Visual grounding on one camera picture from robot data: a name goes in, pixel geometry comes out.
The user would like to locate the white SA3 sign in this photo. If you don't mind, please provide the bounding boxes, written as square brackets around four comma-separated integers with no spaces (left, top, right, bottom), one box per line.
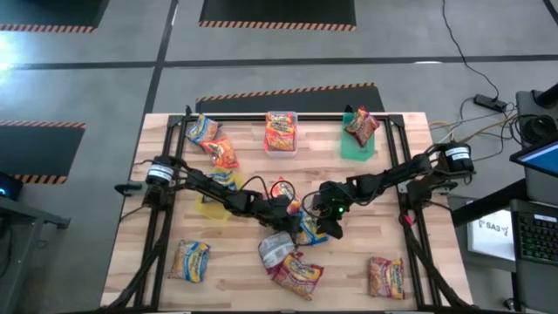
[466,208,516,263]

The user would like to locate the grey computer case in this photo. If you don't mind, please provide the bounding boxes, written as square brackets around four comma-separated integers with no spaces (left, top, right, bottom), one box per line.
[515,89,558,206]

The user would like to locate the black desk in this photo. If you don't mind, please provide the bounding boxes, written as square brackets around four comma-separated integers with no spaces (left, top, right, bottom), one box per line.
[451,178,558,314]

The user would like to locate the monitor with blue screen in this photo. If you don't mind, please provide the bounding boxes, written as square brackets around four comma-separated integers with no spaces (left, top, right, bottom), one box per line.
[509,140,558,179]

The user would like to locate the yellow cable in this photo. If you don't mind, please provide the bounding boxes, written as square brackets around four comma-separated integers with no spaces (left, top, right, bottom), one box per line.
[429,118,516,152]

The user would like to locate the orange Maruchan ramen pack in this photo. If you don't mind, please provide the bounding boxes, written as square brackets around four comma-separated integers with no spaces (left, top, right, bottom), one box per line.
[270,176,303,215]
[201,137,240,169]
[263,112,298,153]

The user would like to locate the yellow plastic container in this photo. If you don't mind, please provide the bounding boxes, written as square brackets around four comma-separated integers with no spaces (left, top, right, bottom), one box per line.
[194,167,245,222]

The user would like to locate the black power strip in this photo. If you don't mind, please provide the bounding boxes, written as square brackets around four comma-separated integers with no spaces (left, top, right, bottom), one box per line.
[473,92,508,113]

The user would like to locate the black coiled cable bundle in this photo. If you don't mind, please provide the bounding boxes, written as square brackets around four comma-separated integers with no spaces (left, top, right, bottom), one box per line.
[521,113,558,146]

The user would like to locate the black aluminium table frame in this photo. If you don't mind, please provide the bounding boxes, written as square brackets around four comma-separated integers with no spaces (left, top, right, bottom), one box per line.
[99,104,480,314]

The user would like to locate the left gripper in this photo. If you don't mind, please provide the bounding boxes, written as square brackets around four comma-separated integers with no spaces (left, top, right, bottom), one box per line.
[255,195,305,235]

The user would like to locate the black device with blue light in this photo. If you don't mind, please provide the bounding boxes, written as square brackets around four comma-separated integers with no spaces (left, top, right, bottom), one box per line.
[0,171,24,201]

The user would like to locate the black floor cable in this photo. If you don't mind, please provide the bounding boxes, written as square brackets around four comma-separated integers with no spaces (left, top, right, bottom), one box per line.
[441,0,501,100]

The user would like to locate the dark grey side desk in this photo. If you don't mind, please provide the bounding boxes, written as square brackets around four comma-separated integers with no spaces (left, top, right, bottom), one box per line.
[0,194,71,314]

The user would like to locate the black backlit keyboard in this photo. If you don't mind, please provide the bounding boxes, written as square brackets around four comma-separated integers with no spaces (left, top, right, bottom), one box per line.
[516,211,558,266]

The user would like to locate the red Maruchan ramen pack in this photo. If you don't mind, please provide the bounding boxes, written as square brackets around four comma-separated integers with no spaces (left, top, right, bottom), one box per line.
[272,252,326,302]
[344,106,381,148]
[368,256,406,301]
[257,230,297,275]

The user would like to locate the black hazard-striped floor mat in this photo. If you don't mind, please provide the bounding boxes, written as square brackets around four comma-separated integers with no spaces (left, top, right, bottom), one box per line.
[194,82,385,114]
[0,0,110,35]
[0,119,87,185]
[199,0,357,32]

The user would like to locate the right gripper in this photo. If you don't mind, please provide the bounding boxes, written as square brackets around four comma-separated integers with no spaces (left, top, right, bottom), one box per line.
[312,181,352,239]

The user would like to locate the green plastic container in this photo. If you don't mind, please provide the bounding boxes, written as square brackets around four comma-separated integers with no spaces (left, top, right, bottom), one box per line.
[338,112,377,162]

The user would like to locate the blue Maruchan ramen pack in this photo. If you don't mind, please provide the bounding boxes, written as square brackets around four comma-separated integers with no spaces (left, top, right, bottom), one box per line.
[204,167,239,193]
[296,211,330,247]
[186,113,222,146]
[168,239,211,283]

